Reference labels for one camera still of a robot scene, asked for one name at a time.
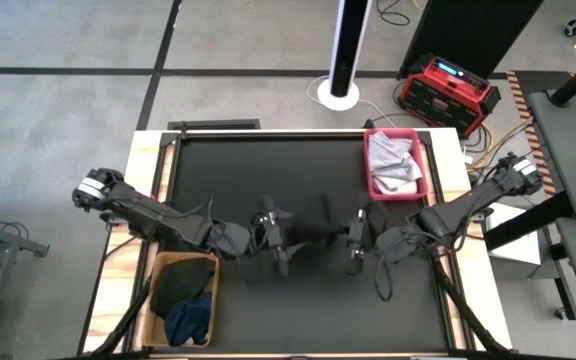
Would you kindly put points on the navy blue towel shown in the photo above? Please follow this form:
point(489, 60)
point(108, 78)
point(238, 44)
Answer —
point(188, 320)

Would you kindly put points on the black diagonal frame strut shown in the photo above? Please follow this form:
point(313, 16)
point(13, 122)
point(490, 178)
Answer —
point(463, 310)
point(123, 325)

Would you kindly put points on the pink plastic basket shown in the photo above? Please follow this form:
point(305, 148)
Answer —
point(420, 190)

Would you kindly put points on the black white tower fan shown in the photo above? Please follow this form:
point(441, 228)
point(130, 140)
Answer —
point(348, 50)

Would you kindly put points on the white box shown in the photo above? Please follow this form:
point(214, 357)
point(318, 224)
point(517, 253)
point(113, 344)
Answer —
point(518, 250)

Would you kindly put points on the black side table beam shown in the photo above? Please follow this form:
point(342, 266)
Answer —
point(523, 225)

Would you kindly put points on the black partition panel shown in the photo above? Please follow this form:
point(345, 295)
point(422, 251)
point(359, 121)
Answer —
point(468, 30)

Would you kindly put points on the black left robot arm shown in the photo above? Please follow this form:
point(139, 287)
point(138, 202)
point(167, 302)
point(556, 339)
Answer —
point(158, 220)

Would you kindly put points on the grey side table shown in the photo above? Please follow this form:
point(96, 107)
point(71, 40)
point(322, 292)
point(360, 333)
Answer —
point(573, 155)

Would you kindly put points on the hazard striped floor strip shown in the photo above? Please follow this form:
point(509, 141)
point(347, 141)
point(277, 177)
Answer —
point(530, 115)

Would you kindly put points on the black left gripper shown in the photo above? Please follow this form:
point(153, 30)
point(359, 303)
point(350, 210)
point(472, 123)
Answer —
point(273, 235)

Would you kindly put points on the black caster wheel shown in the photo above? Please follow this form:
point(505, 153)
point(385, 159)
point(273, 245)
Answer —
point(574, 27)

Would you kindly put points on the pale grey towel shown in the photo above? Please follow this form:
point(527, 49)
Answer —
point(388, 150)

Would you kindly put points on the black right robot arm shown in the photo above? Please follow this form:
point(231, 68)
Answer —
point(458, 215)

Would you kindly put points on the red black power station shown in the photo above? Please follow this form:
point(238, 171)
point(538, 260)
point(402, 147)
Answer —
point(443, 97)

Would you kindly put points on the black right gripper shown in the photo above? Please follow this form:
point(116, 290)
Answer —
point(365, 230)

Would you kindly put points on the black aluminium table frame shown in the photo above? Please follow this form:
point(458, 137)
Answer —
point(174, 160)

